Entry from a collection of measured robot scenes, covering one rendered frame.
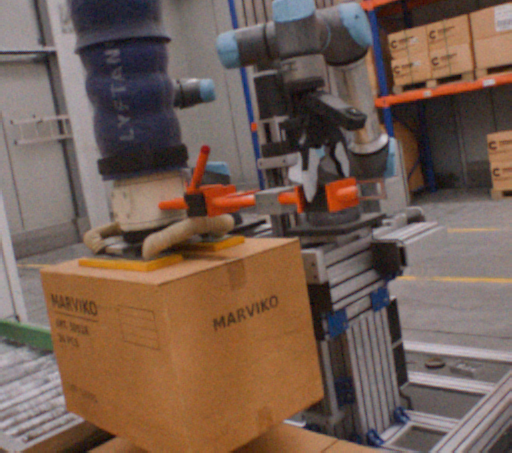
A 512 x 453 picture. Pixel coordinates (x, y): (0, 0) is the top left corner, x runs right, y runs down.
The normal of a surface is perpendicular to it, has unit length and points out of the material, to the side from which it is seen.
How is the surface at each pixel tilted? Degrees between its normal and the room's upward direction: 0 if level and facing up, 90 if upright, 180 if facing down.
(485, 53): 90
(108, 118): 77
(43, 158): 90
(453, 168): 90
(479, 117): 90
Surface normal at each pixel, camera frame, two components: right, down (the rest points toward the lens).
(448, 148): -0.67, 0.18
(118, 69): 0.00, 0.40
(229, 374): 0.66, -0.05
